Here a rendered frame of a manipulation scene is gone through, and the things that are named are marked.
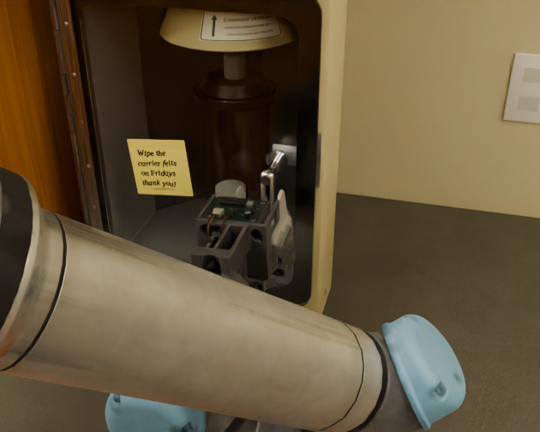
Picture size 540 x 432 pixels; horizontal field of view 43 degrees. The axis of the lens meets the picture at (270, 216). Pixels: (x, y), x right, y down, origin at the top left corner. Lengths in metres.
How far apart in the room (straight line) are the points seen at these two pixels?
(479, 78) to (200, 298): 0.91
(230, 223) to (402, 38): 0.62
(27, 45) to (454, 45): 0.66
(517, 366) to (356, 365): 0.53
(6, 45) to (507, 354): 0.73
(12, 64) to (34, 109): 0.07
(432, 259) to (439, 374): 0.64
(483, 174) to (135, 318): 1.01
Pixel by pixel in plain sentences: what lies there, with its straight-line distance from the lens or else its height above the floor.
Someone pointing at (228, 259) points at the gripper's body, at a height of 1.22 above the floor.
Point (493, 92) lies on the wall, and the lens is 1.21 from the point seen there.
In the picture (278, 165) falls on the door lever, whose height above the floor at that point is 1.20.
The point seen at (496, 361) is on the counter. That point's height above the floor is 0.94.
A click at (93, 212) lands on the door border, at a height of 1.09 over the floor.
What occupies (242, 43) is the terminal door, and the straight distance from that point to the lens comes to 0.76.
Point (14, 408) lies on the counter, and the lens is 0.90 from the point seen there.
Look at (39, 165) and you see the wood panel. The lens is 0.94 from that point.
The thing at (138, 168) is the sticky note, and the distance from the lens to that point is 0.87.
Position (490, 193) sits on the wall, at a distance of 1.29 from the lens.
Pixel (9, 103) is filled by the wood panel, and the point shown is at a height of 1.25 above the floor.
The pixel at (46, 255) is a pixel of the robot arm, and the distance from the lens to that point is 0.30.
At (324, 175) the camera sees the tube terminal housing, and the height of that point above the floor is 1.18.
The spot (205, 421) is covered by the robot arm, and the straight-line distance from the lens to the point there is 0.53.
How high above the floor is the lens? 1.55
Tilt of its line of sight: 31 degrees down
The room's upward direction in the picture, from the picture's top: straight up
